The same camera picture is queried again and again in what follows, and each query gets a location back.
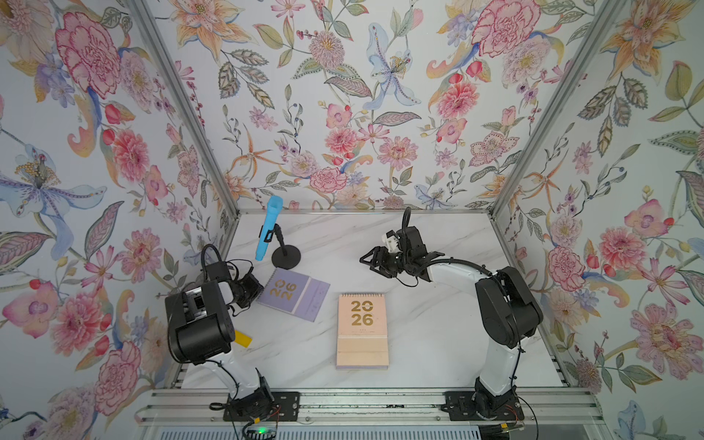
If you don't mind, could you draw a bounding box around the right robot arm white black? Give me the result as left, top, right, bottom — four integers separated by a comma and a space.
359, 211, 544, 421

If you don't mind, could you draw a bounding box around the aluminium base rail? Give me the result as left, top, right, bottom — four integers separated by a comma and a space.
136, 388, 604, 427

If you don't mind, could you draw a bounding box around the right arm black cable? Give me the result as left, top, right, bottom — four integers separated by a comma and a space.
395, 206, 543, 440

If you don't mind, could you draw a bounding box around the yellow block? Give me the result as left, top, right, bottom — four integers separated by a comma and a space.
235, 330, 252, 348

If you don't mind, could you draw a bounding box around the peach calendar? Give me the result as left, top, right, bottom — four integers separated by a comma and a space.
335, 293, 390, 370

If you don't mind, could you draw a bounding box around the purple calendar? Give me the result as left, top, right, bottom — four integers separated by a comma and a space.
257, 268, 330, 322

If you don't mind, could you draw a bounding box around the black microphone stand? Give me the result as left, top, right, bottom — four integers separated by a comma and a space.
257, 224, 302, 270

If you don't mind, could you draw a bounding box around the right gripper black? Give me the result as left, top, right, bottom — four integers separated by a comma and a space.
359, 246, 413, 277

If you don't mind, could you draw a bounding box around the blue microphone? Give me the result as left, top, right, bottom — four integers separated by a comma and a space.
255, 195, 283, 261

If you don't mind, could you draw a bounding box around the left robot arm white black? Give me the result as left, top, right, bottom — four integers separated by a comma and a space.
165, 261, 279, 423

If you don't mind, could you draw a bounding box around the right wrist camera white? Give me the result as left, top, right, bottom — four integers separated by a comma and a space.
382, 231, 400, 254

